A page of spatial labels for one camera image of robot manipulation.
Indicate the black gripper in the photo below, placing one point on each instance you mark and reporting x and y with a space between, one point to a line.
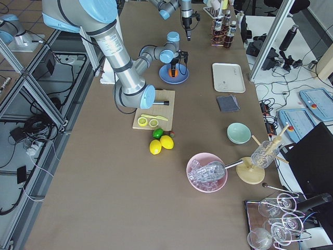
187 22
175 62

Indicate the orange mandarin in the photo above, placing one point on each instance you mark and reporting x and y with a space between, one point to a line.
173 73

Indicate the blue plate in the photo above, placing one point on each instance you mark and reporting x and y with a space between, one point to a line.
182 76

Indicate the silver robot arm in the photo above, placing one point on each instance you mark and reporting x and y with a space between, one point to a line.
98 19
166 9

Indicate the dark drink bottle upper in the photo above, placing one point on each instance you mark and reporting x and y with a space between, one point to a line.
217 31

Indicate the dark drink bottle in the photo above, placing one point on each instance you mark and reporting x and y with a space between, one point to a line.
230 34
217 31
227 19

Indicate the steel muddler black tip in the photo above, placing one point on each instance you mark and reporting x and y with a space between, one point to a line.
166 103

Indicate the dark drink bottle right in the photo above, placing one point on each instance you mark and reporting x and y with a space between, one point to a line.
227 19

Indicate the dark drink bottle lower left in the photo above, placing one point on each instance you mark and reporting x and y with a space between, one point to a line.
230 34

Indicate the wooden cutting board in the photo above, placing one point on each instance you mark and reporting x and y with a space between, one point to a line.
158 110

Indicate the yellow plastic knife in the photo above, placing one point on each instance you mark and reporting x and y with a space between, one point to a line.
154 117

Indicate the cream rabbit tray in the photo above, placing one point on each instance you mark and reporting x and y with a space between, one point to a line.
228 78

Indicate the lemon slice flat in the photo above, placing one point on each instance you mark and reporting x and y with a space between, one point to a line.
153 123

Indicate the lemon half slice thick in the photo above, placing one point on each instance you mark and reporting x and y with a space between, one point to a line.
142 121

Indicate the grey folded cloth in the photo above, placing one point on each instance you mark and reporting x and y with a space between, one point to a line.
227 103

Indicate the green lime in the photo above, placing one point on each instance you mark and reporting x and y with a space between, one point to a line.
157 133

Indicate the yellow lemon upper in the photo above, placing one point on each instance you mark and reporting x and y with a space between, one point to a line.
167 142

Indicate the yellow lemon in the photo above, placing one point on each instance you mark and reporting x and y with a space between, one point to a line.
167 142
155 147

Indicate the yellow lemon lower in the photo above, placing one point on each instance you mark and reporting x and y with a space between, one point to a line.
155 147

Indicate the green bowl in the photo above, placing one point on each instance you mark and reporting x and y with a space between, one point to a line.
238 133

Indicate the pink bowl with ice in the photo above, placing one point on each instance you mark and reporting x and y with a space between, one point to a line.
206 173

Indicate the metal ice scoop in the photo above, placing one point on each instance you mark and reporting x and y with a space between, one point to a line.
217 170

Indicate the clear glass mug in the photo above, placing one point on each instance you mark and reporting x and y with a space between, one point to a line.
263 156

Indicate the wooden cup stand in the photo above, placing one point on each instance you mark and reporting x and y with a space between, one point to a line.
252 174

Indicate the blue teach pendant near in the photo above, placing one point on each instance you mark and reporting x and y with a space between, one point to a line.
300 122

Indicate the blue teach pendant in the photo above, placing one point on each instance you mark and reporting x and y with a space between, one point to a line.
319 102
300 122

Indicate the blue teach pendant far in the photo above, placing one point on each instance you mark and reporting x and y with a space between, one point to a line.
319 102

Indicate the wine glass on rack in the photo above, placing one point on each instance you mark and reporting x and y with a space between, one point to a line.
275 222

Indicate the copper wire bottle rack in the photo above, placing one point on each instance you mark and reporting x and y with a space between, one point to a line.
223 31

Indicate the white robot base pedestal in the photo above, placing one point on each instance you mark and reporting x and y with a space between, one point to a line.
108 76

